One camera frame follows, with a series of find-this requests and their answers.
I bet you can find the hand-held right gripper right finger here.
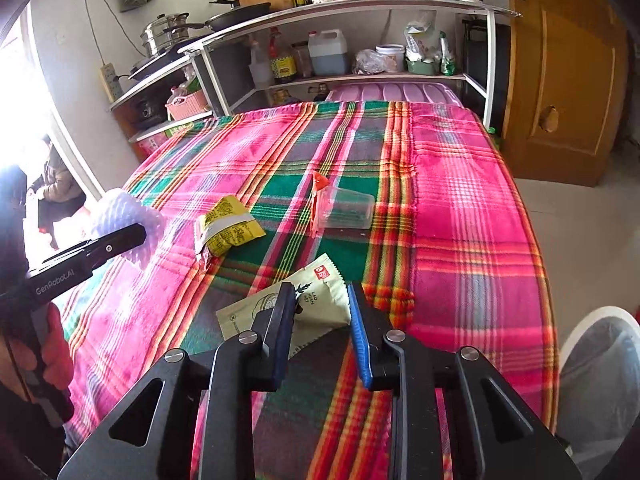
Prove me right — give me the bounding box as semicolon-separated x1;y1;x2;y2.
344;282;583;480

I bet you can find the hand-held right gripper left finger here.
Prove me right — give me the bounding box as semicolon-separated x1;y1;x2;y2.
57;282;298;480

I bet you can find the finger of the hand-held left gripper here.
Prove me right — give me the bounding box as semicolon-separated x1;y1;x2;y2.
42;223;148;275

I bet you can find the white foam fruit net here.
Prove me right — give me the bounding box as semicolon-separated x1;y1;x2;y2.
90;187;167;271

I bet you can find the beige green packet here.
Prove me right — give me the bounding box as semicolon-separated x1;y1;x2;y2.
216;266;352;361

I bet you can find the white round trash bin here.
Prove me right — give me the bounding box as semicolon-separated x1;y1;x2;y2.
554;305;640;467

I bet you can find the person's left forearm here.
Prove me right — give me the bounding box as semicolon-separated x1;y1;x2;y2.
0;385;67;480

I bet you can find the person's left hand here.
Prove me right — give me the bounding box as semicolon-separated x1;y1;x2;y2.
0;304;77;397

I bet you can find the red green carton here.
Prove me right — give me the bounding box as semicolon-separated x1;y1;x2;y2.
136;122;197;159

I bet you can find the yellow packet with white band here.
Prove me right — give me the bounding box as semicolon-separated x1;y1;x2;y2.
194;194;267;267

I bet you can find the clear plastic cup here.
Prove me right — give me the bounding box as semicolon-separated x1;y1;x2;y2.
310;187;376;237

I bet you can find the dark small pot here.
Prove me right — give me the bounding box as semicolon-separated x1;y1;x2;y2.
131;96;169;129

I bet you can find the pink green plaid blanket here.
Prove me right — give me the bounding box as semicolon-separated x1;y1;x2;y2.
52;100;561;480

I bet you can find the pink plastic basket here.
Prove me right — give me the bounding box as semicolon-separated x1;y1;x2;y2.
165;89;209;122

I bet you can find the white power strip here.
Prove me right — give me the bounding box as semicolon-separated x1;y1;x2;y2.
97;62;124;104

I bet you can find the black induction cooker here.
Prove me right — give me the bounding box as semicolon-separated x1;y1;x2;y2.
128;42;194;81

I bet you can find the steel steamer pot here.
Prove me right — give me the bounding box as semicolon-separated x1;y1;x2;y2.
140;12;192;57

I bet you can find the white plastic bottle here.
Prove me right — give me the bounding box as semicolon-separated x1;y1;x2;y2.
248;40;274;89

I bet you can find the red cap sauce bottle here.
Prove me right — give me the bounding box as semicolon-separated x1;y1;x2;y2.
267;27;299;85

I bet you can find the clear bin liner bag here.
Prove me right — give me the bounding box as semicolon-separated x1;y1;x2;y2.
560;317;640;462

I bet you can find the black frying pan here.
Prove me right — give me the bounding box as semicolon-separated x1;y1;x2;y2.
205;0;274;34

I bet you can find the dark glass jar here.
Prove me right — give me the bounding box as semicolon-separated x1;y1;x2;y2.
292;41;314;79

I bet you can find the crumpled clear plastic bag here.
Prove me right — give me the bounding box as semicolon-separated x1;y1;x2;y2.
352;49;389;75

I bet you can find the plastic jug with dark liquid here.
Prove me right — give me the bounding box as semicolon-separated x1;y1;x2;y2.
307;29;350;76

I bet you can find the white round tub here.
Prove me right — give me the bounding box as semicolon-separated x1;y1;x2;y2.
375;44;406;74

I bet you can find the green bowl with bags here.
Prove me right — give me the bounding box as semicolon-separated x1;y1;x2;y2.
403;12;444;76

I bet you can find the green white packet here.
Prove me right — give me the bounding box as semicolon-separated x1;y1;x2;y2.
439;30;457;77

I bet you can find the wooden door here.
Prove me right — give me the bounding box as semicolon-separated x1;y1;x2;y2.
499;0;632;189

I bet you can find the white metal shelf rack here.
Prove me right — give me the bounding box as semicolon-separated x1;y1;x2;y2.
109;0;522;157

